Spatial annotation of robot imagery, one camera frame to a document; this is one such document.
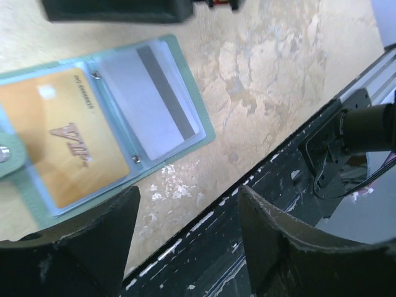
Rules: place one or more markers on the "aluminium table frame rail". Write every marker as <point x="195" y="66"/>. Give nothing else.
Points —
<point x="373" y="85"/>

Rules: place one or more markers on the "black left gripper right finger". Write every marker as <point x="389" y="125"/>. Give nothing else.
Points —
<point x="287" y="257"/>

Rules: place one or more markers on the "green leather card holder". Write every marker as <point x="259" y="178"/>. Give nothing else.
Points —
<point x="19" y="179"/>

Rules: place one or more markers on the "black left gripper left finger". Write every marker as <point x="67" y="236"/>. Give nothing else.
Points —
<point x="85" y="255"/>

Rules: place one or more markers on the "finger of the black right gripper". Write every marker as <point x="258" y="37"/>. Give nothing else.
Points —
<point x="144" y="11"/>

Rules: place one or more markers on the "card with magnetic stripe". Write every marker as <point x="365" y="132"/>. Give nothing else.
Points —
<point x="150" y="93"/>

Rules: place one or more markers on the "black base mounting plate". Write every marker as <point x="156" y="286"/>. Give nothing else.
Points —
<point x="206" y="258"/>

